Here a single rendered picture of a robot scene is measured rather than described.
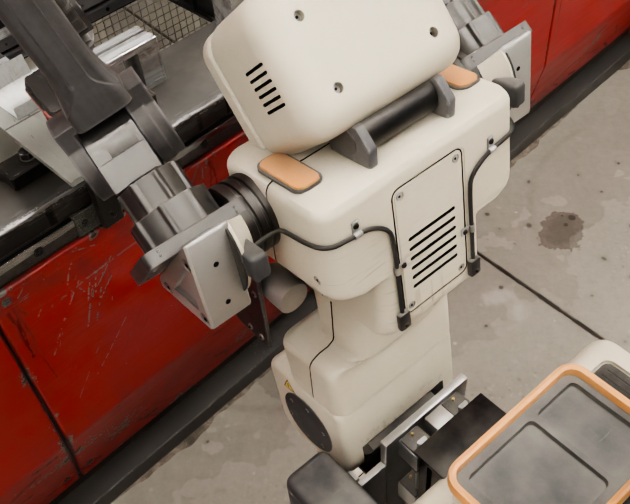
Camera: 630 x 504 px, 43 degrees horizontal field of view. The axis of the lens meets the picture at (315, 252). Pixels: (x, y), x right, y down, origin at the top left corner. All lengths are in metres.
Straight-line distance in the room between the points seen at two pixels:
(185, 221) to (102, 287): 0.79
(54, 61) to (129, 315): 0.93
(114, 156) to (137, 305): 0.84
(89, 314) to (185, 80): 0.47
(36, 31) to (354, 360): 0.54
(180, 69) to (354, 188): 0.89
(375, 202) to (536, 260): 1.64
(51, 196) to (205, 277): 0.66
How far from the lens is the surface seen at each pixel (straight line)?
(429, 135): 0.82
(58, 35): 0.77
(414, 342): 1.11
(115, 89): 0.80
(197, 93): 1.53
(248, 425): 2.06
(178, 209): 0.78
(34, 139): 1.31
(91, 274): 1.52
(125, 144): 0.82
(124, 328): 1.66
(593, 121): 2.90
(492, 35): 1.00
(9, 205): 1.41
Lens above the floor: 1.76
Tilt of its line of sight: 47 degrees down
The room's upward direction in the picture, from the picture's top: 6 degrees counter-clockwise
